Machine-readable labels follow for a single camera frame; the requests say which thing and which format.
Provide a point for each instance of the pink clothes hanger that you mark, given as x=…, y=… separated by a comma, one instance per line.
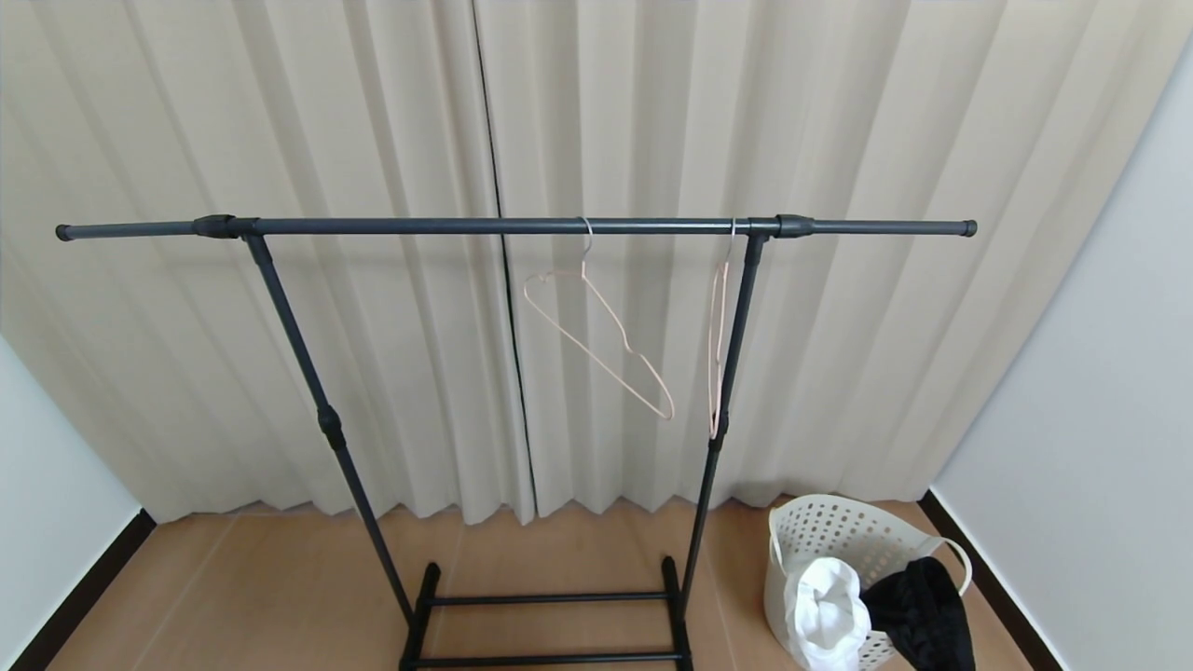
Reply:
x=714, y=373
x=589, y=357

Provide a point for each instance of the white printed t-shirt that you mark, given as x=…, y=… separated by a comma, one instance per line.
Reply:
x=820, y=615

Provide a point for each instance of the black clothes rack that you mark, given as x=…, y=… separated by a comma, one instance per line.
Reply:
x=466, y=226

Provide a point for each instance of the white laundry basket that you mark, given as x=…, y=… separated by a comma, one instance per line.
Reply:
x=839, y=536

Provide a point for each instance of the beige curtain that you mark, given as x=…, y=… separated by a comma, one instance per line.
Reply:
x=280, y=112

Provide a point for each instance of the black garment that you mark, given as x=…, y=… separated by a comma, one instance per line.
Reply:
x=923, y=615

